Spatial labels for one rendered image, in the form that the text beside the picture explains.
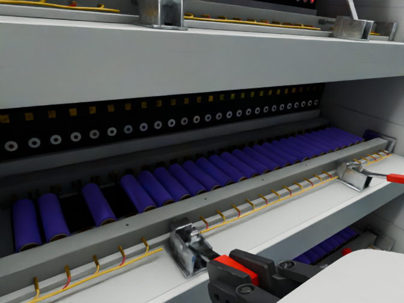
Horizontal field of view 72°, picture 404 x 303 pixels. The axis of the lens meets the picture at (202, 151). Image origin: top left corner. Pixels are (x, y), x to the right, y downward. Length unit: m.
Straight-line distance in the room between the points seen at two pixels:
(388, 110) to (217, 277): 0.47
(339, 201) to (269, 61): 0.20
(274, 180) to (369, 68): 0.20
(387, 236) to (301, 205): 0.32
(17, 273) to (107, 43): 0.17
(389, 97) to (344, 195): 0.25
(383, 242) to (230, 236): 0.41
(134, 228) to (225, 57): 0.16
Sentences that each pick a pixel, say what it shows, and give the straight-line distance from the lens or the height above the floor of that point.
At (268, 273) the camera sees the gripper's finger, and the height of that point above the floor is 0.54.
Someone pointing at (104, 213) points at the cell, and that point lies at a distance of 0.27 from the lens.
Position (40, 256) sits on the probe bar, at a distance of 0.24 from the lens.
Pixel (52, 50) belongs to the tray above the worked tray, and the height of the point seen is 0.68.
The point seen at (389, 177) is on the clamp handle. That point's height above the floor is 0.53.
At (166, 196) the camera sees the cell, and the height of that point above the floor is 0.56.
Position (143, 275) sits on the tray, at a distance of 0.25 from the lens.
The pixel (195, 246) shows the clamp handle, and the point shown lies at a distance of 0.24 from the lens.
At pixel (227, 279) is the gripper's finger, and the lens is 0.19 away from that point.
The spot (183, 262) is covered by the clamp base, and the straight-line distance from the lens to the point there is 0.25.
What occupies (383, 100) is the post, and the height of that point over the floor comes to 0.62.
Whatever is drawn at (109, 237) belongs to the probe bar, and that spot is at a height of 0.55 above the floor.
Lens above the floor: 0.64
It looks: 10 degrees down
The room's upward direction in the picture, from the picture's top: 6 degrees counter-clockwise
